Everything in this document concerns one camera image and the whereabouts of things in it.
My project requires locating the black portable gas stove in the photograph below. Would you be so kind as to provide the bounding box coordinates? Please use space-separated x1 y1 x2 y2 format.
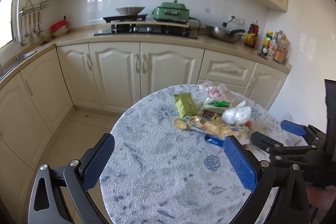
102 14 149 24

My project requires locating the dark brown snack packet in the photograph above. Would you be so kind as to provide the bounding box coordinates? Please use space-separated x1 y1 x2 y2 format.
202 109 223 119

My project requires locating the steel skimmer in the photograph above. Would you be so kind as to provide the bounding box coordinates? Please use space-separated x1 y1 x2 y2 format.
37 13 46 39

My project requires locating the steel utensil rack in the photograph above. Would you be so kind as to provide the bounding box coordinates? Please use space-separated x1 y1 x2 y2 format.
20 0 50 16

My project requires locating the steel spatula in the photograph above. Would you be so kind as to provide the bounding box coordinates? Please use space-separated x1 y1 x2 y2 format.
28 13 35 43

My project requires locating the green white noodle packet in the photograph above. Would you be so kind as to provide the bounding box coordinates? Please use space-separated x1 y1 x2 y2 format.
201 97 231 113

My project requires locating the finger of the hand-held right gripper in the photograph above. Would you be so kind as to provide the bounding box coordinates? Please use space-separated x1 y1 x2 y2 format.
250 132 324 165
280 120 326 146

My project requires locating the white crumpled plastic bag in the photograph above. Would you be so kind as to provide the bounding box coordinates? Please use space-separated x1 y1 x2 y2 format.
222 101 252 125

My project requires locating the small blue packet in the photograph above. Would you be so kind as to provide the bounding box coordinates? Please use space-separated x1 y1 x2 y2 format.
205 135 225 147

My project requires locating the cream lower kitchen cabinet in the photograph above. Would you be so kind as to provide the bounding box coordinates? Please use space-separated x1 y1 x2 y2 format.
0 42 289 224

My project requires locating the clear biscuit wrapper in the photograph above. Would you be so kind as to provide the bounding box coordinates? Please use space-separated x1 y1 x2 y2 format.
184 116 250 139

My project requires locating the green electric cooker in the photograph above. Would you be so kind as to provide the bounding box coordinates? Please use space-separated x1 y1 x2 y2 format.
152 0 191 24

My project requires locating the amber oil bottle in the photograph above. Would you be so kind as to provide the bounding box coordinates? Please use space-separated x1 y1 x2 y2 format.
274 34 290 64

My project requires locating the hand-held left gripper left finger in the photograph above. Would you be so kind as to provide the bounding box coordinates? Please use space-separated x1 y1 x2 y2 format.
28 133 116 224

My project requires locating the black cooker power cable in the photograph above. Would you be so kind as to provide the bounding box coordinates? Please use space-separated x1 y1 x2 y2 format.
189 17 201 35

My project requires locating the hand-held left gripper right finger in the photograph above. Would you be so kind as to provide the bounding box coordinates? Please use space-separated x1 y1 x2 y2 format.
223 135 311 224

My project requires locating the steel frying pan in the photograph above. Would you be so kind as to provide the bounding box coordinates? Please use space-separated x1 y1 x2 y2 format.
206 25 246 43

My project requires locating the beige kitchen countertop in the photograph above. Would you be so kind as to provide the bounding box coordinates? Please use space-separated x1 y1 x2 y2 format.
0 22 292 83

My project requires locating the clear plastic bag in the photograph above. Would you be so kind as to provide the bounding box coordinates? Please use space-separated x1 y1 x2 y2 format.
202 80 238 101

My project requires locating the steel ladle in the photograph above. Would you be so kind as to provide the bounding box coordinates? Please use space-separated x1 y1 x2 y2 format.
20 14 28 46

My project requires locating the black gas hob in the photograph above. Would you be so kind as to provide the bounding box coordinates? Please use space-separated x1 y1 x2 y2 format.
94 25 198 39

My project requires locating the steel sink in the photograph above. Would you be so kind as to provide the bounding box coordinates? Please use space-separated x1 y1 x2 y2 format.
0 51 37 80

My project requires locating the dark soy sauce bottle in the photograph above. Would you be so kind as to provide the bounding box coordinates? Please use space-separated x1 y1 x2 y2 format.
245 20 260 48

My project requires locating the clear bottle red label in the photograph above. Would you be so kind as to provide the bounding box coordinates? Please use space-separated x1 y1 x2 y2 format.
268 32 279 59

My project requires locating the yellow green seasoning bottle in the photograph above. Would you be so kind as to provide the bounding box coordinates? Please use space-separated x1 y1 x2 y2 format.
261 31 273 56

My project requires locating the red white bowl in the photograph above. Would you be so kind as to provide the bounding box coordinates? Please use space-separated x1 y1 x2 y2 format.
51 20 70 38

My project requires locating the green snack packet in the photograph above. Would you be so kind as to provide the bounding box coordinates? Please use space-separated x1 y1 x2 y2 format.
173 93 197 119

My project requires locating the window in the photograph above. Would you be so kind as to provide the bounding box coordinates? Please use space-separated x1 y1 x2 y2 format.
0 0 20 50

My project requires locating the silver wok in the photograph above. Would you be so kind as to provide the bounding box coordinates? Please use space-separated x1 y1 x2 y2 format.
115 6 146 16

